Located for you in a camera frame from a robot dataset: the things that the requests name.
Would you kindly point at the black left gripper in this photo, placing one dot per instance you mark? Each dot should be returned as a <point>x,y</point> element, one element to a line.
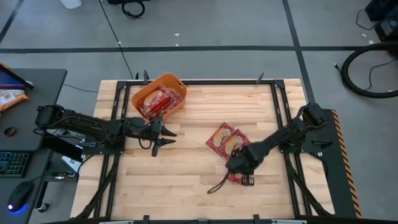
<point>143,129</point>

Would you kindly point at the small round brown object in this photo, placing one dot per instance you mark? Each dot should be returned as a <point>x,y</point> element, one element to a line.
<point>10,132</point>

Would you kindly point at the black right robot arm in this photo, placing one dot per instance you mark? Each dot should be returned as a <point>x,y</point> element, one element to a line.
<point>289,132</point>

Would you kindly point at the black table frame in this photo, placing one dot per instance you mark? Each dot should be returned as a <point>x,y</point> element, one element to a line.
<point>217,82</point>

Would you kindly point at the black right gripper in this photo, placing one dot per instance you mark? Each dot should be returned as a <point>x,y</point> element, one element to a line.
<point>245,158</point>

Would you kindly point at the orange snack bag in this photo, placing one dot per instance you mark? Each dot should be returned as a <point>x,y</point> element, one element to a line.
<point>11,98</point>

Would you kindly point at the orange plastic basket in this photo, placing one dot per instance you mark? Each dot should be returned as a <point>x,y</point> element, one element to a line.
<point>163,81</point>

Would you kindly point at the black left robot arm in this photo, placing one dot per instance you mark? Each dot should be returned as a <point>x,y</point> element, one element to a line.
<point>93,127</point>

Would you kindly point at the black caster wheel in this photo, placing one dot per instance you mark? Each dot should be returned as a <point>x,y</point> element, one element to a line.
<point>43,207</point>

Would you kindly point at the dark tablet screen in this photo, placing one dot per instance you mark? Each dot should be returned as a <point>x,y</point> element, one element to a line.
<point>11,79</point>

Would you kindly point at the black keyboard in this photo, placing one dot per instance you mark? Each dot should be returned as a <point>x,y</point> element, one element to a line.
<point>14,163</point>

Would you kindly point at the black desk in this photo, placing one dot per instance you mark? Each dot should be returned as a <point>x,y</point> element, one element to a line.
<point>37,93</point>

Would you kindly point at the red popcorn bag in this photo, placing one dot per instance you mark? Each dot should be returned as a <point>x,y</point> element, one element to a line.
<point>150,104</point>
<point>164,101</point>
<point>174,100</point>
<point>236,141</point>
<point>219,138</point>
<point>234,179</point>

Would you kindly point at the white bucket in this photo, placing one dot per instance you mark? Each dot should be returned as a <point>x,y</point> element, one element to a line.
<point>71,3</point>

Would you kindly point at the black box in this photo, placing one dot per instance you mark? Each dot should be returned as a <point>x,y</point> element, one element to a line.
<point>384,7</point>
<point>388,31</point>

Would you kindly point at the black computer mouse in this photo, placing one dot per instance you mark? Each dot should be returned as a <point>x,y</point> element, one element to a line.
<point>20,196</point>

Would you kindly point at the black base plate hazard stripe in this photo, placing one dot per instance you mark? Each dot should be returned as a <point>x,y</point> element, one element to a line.
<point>335,155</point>

